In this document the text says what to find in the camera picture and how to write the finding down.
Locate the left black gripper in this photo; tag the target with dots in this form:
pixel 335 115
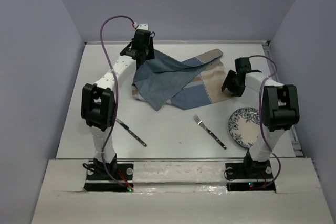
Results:
pixel 151 55

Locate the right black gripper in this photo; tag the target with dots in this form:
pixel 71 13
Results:
pixel 228 84

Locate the blue floral plate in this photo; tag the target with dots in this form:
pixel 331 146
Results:
pixel 244 126

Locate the blue beige striped placemat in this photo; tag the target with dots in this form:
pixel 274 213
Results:
pixel 189 84

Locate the silver fork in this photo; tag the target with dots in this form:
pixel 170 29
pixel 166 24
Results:
pixel 202 125

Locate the silver knife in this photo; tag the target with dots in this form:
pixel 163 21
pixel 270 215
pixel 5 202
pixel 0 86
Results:
pixel 131 133

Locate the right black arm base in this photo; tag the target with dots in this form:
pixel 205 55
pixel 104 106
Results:
pixel 239 178

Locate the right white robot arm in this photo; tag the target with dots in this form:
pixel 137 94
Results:
pixel 278 110

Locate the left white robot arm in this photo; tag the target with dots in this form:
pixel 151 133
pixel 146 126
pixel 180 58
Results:
pixel 99 102

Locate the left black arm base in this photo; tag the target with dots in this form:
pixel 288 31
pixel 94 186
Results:
pixel 97 180

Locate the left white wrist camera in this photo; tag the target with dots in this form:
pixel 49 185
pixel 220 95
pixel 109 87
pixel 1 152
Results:
pixel 142 26

